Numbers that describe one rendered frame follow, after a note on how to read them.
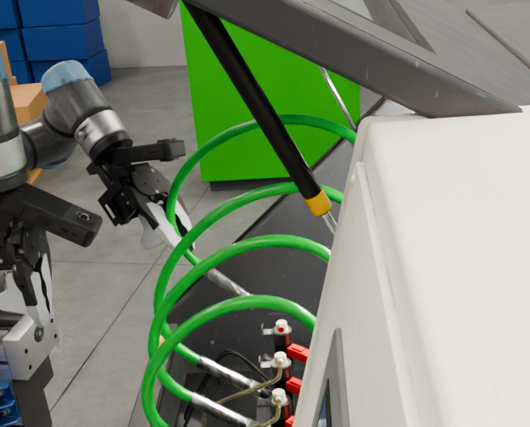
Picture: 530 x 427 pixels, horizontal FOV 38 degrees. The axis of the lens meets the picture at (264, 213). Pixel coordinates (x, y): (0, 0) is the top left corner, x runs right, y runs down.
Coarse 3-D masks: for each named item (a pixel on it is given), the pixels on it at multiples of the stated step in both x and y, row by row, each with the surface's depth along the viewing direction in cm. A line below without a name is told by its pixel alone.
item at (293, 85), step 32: (192, 32) 415; (192, 64) 422; (256, 64) 420; (288, 64) 418; (192, 96) 430; (224, 96) 428; (288, 96) 426; (320, 96) 424; (352, 96) 423; (224, 128) 436; (288, 128) 434; (224, 160) 444; (256, 160) 443
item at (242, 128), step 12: (252, 120) 103; (288, 120) 101; (300, 120) 101; (312, 120) 100; (324, 120) 100; (228, 132) 105; (240, 132) 104; (336, 132) 100; (348, 132) 100; (204, 144) 107; (216, 144) 106; (192, 156) 108; (204, 156) 108; (192, 168) 110; (180, 180) 111; (168, 204) 113; (168, 216) 114; (192, 252) 117; (192, 264) 116
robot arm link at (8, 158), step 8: (16, 136) 86; (0, 144) 84; (8, 144) 85; (16, 144) 86; (0, 152) 85; (8, 152) 85; (16, 152) 86; (24, 152) 88; (0, 160) 85; (8, 160) 86; (16, 160) 87; (24, 160) 88; (0, 168) 85; (8, 168) 86; (16, 168) 87; (0, 176) 86; (8, 176) 87
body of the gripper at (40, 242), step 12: (24, 168) 89; (0, 180) 86; (12, 180) 87; (24, 180) 88; (0, 192) 88; (0, 204) 89; (0, 216) 89; (12, 216) 89; (0, 228) 89; (12, 228) 89; (24, 228) 90; (36, 228) 93; (0, 240) 88; (12, 240) 88; (24, 240) 89; (36, 240) 93; (0, 252) 90; (12, 252) 89; (24, 252) 89; (36, 252) 92; (0, 264) 90; (12, 264) 90
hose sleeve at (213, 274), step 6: (210, 270) 116; (216, 270) 116; (210, 276) 116; (216, 276) 116; (222, 276) 116; (216, 282) 116; (222, 282) 116; (228, 282) 116; (234, 282) 117; (228, 288) 116; (234, 288) 116; (240, 288) 116; (234, 294) 116; (240, 294) 116; (246, 294) 116
